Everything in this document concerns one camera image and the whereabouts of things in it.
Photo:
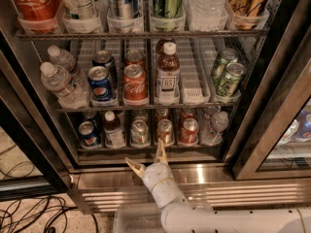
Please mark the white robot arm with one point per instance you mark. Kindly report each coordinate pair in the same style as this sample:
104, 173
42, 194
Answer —
261, 221

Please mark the clear water bottle middle front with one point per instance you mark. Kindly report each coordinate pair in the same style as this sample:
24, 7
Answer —
60, 83

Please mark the green 7up can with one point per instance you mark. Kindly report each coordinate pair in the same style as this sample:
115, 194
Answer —
141, 114
139, 132

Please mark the brown tea bottle shelf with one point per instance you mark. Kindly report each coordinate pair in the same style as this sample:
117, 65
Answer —
167, 75
112, 127

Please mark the red coke can bottom front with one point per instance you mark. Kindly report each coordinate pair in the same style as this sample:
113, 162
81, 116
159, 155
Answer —
188, 131

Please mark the gold cans top shelf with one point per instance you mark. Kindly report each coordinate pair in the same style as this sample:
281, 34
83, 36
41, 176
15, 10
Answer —
247, 13

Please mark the red coke can middle rear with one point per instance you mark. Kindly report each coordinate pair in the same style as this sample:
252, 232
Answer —
135, 57

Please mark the red coca-cola can middle front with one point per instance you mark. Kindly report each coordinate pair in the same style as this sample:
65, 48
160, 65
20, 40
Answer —
134, 83

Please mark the brown tea bottle middle shelf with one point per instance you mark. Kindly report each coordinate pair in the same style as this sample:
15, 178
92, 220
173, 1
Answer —
167, 75

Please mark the brown tea bottle bottom shelf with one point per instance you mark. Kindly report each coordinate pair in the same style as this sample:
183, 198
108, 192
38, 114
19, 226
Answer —
112, 127

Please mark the brown soda can bottom front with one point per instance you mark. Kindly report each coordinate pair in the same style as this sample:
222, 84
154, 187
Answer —
164, 131

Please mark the clear water bottle bottom shelf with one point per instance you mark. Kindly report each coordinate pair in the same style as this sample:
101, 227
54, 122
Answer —
216, 126

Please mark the blue pepsi can bottom shelf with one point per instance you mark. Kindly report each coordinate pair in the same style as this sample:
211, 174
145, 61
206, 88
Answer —
89, 134

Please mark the green can middle rear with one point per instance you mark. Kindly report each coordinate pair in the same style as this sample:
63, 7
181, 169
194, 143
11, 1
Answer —
224, 57

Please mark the dark pepsi can middle rear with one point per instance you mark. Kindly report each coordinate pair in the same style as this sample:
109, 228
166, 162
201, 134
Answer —
105, 59

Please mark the red coke can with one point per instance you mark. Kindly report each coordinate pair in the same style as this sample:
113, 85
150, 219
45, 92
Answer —
135, 57
188, 131

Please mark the green bottle top shelf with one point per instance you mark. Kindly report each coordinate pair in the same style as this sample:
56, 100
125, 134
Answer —
165, 11

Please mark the green 7up can behind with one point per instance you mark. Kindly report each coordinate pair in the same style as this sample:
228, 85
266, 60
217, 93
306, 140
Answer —
141, 114

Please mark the large coca-cola bottle top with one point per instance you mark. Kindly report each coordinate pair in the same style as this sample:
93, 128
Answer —
39, 16

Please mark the glass fridge door right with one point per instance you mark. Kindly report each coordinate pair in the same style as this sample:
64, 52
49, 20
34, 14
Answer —
279, 87

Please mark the silver blue can top shelf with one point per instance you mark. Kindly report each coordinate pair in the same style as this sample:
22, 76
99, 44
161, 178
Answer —
124, 9

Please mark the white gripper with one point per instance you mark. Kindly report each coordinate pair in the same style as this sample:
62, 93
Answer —
155, 174

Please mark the clear bottle top shelf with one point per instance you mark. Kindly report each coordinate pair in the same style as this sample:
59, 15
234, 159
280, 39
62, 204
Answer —
207, 15

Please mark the blue pepsi can middle front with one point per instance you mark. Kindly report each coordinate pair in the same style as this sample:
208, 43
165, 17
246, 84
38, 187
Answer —
99, 81

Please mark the clear plastic bin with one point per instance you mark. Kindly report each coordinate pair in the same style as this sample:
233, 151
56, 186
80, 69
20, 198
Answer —
136, 220

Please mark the clear water bottle middle rear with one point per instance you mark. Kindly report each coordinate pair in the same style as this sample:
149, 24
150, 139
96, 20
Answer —
65, 59

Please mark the green 7up can front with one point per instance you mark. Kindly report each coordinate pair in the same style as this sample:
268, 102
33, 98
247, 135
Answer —
139, 132

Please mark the green can middle front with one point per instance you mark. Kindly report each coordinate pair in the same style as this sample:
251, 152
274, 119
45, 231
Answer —
230, 79

